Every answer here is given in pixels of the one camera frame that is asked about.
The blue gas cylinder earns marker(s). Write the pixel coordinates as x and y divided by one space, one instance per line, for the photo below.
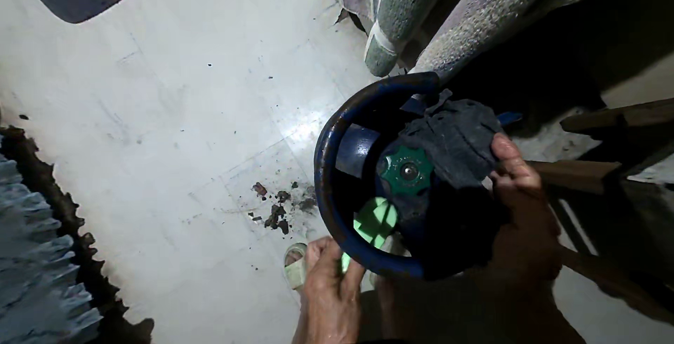
327 175

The pile of dark debris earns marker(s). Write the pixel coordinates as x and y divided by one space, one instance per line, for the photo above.
275 216

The person's right forearm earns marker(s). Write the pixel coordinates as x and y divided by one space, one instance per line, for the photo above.
532 310

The light blue ruffled fabric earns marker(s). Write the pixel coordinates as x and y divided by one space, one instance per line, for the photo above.
34 260

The person's right hand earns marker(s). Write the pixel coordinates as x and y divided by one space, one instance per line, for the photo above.
529 228

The person's left hand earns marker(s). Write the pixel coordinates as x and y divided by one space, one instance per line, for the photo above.
331 302

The brown wooden beam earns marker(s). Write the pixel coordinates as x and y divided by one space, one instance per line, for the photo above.
621 116
574 174

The light green plastic piece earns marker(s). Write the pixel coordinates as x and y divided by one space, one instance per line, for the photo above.
375 221

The green valve handwheel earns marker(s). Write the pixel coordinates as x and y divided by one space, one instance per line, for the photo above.
394 171

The person's right fingers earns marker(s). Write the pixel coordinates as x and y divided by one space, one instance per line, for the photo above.
514 165

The dark grey cloth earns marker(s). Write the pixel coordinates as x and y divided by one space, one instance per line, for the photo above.
461 136

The pinkish speckled textile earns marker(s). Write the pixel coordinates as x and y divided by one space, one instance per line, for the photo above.
474 23

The person's left fingers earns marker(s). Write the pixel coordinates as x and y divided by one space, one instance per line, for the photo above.
323 257

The person's left thumb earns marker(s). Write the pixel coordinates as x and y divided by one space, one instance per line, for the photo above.
353 278

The green-grey rolled textile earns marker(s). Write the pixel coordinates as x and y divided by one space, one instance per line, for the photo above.
408 7

